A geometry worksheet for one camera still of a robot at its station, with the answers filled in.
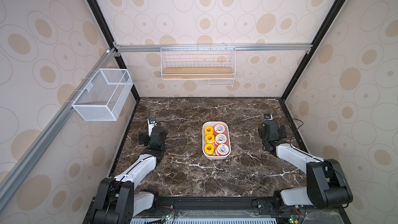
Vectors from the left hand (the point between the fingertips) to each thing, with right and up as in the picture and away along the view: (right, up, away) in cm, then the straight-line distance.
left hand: (152, 127), depth 86 cm
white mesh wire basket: (-41, +19, +22) cm, 51 cm away
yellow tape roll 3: (+32, -13, +5) cm, 35 cm away
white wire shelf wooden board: (+37, +39, +14) cm, 56 cm away
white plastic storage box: (+43, -4, +9) cm, 44 cm away
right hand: (+69, -1, +4) cm, 69 cm away
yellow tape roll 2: (+32, -8, +8) cm, 34 cm away
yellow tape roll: (+31, -3, +12) cm, 34 cm away
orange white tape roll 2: (+39, -8, +8) cm, 40 cm away
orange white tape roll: (+38, -2, +13) cm, 40 cm away
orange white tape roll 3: (+39, -13, +4) cm, 42 cm away
